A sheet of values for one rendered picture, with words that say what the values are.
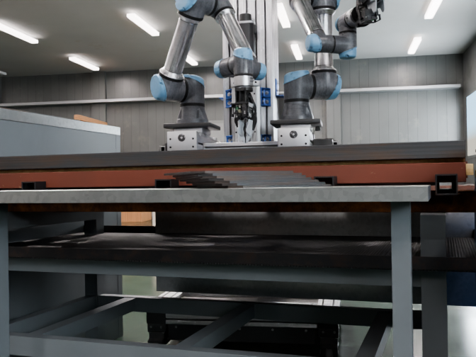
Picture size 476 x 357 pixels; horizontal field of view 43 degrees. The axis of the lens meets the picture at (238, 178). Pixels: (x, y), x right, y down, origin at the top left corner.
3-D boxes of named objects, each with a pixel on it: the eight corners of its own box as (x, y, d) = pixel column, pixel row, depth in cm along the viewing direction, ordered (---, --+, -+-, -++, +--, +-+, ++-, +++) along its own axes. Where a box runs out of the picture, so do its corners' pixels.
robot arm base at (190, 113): (181, 127, 292) (181, 106, 292) (211, 125, 290) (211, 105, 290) (172, 124, 278) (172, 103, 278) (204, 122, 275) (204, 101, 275)
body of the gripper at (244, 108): (230, 118, 228) (229, 87, 228) (237, 120, 236) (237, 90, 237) (249, 117, 226) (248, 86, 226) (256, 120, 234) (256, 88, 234)
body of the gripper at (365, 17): (382, 19, 233) (367, 27, 245) (380, -4, 233) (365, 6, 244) (365, 20, 231) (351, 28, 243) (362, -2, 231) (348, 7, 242)
